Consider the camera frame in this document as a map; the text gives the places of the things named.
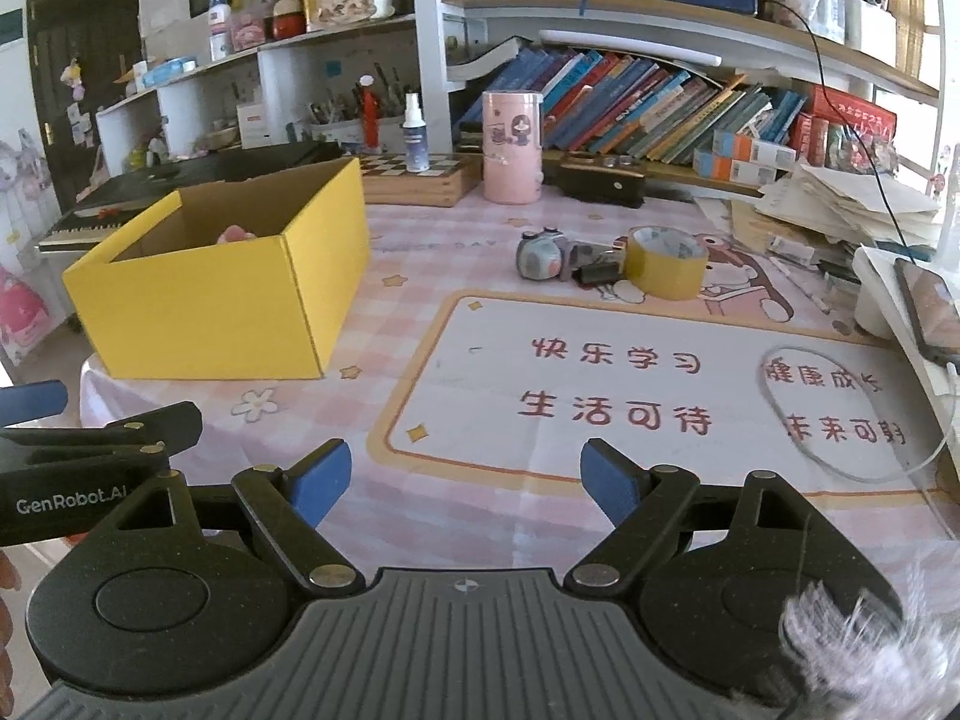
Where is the black binder clip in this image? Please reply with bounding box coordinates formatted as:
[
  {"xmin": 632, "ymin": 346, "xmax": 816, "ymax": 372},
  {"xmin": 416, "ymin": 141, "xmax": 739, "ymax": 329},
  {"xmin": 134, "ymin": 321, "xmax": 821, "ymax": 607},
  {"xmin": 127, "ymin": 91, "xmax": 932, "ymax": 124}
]
[{"xmin": 573, "ymin": 260, "xmax": 623, "ymax": 288}]

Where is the red tassel ornament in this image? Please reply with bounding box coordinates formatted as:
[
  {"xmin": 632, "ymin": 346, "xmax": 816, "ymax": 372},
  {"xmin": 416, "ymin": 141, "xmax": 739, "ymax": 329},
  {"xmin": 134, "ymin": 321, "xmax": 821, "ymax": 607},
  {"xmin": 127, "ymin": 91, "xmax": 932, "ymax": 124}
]
[{"xmin": 358, "ymin": 75, "xmax": 379, "ymax": 153}]

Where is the yellow tape roll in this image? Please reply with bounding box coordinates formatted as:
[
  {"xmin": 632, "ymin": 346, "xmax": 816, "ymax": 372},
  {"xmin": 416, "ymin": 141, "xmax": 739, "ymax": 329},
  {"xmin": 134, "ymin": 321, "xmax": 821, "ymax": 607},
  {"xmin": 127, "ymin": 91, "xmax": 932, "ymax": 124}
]
[{"xmin": 625, "ymin": 226, "xmax": 709, "ymax": 301}]

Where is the row of leaning books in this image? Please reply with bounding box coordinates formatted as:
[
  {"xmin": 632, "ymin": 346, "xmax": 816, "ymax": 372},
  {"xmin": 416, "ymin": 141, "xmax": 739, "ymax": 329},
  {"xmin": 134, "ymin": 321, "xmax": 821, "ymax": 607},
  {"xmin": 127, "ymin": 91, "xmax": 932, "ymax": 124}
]
[{"xmin": 478, "ymin": 46, "xmax": 807, "ymax": 166}]

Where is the black electronic keyboard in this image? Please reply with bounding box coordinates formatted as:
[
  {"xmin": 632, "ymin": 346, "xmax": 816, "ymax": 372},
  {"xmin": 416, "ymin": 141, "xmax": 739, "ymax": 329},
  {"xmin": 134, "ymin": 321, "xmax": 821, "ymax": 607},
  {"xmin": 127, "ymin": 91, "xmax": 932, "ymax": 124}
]
[{"xmin": 36, "ymin": 142, "xmax": 345, "ymax": 257}]

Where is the smartphone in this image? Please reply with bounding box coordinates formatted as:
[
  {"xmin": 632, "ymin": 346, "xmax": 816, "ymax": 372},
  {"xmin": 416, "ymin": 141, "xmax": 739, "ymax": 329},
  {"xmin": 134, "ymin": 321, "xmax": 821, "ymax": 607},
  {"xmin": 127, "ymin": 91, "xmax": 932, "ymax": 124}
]
[{"xmin": 893, "ymin": 259, "xmax": 960, "ymax": 366}]

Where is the stack of papers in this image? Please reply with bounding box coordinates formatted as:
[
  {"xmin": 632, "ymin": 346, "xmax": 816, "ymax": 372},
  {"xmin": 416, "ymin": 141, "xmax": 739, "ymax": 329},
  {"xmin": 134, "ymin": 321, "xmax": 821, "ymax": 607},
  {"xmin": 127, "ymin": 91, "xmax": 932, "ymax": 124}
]
[{"xmin": 708, "ymin": 163, "xmax": 940, "ymax": 260}]

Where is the grey toy camera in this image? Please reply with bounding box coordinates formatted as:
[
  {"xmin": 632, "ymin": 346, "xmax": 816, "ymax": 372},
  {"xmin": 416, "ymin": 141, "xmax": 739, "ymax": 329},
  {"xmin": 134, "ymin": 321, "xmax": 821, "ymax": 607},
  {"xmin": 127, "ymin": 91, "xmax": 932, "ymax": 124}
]
[{"xmin": 514, "ymin": 227, "xmax": 594, "ymax": 281}]

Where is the pink plush toy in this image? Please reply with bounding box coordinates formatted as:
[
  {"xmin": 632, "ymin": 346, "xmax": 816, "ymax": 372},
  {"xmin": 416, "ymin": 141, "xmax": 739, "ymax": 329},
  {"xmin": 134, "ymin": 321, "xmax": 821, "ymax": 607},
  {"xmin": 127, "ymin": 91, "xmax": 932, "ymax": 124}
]
[{"xmin": 217, "ymin": 224, "xmax": 256, "ymax": 244}]

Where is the white charging cable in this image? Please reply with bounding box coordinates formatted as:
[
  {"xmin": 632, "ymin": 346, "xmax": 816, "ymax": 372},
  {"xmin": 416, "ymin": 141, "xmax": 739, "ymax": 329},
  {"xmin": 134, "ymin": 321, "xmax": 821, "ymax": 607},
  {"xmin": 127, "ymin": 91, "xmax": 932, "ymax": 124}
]
[{"xmin": 757, "ymin": 344, "xmax": 960, "ymax": 485}]

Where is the pink cylindrical container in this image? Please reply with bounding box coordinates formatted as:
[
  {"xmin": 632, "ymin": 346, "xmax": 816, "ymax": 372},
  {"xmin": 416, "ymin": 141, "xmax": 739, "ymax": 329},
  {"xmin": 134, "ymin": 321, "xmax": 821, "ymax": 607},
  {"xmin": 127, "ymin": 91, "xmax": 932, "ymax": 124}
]
[{"xmin": 482, "ymin": 91, "xmax": 544, "ymax": 205}]

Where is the wooden chess board box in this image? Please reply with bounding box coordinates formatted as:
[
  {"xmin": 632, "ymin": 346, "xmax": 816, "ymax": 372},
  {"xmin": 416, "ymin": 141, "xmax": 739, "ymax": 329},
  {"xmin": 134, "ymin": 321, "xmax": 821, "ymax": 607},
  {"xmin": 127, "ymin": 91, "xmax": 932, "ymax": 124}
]
[{"xmin": 359, "ymin": 154, "xmax": 482, "ymax": 208}]

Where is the pink cartoon desk mat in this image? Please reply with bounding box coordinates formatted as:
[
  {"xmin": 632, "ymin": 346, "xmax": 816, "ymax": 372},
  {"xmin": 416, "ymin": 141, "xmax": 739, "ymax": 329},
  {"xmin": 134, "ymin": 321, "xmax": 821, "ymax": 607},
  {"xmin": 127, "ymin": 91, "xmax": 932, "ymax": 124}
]
[{"xmin": 80, "ymin": 199, "xmax": 958, "ymax": 611}]

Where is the black wooden box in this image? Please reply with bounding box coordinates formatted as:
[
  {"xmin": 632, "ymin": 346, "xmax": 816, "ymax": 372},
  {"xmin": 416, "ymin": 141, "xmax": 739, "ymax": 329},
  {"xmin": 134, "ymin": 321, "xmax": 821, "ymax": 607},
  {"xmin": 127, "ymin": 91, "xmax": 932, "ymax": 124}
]
[{"xmin": 553, "ymin": 156, "xmax": 646, "ymax": 208}]

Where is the yellow cardboard box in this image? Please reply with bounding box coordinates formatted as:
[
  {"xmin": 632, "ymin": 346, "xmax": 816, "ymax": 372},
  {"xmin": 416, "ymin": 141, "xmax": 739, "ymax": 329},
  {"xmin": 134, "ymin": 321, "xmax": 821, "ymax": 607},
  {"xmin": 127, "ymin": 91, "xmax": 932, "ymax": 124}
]
[{"xmin": 64, "ymin": 158, "xmax": 371, "ymax": 380}]

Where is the orange white box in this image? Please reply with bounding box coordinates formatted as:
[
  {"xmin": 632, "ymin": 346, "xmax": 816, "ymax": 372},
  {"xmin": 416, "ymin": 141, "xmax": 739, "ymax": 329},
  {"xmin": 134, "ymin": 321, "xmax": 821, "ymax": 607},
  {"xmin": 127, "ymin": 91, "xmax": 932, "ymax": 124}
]
[{"xmin": 693, "ymin": 132, "xmax": 797, "ymax": 187}]

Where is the white spray bottle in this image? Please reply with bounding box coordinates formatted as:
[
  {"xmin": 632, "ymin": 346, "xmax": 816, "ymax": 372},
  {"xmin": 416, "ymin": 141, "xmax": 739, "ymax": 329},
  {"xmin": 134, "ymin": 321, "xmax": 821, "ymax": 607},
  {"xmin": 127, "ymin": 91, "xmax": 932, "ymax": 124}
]
[{"xmin": 402, "ymin": 91, "xmax": 430, "ymax": 174}]

